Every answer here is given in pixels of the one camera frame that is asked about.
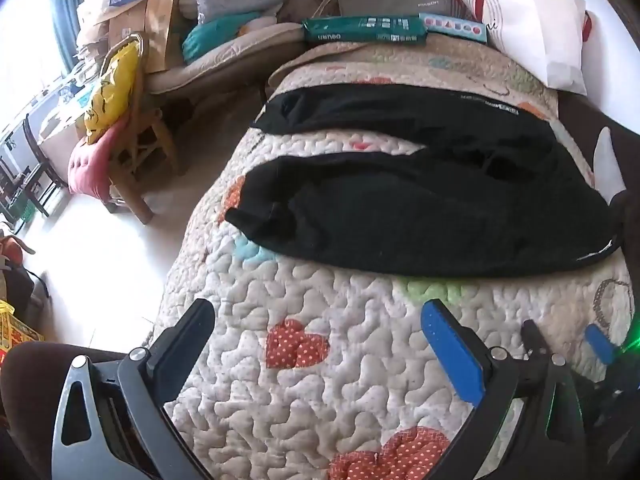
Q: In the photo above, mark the white pillow with red print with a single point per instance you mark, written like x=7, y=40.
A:
x=530, y=25

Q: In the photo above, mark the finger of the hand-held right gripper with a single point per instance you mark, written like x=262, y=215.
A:
x=599, y=342
x=534, y=340

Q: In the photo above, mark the pink cushion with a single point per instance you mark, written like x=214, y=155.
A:
x=92, y=165

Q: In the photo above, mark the long teal box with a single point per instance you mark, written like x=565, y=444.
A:
x=365, y=30

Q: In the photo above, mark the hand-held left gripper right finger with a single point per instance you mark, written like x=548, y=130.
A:
x=450, y=350

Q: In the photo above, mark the teal cushion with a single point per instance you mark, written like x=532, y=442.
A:
x=215, y=35

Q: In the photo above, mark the yellow pillow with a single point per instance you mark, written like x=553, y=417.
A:
x=110, y=90

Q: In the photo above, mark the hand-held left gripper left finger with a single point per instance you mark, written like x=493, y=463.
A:
x=182, y=340

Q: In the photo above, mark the red yellow box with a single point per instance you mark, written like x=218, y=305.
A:
x=15, y=330

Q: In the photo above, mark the light blue box coloured shapes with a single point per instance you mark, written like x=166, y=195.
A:
x=452, y=26

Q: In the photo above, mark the blue curtain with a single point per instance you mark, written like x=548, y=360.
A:
x=62, y=20

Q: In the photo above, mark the brown paper bag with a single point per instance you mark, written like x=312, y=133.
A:
x=162, y=25

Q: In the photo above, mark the dark wooden chair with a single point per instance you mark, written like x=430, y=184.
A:
x=37, y=180

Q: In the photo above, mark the quilted heart-print blanket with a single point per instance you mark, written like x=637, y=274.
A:
x=310, y=270

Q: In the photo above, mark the beige seat cushion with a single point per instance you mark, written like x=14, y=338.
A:
x=225, y=67

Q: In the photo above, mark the black pants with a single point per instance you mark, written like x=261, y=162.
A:
x=425, y=210

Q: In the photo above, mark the dark brown bed sheet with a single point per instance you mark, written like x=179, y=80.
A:
x=580, y=110

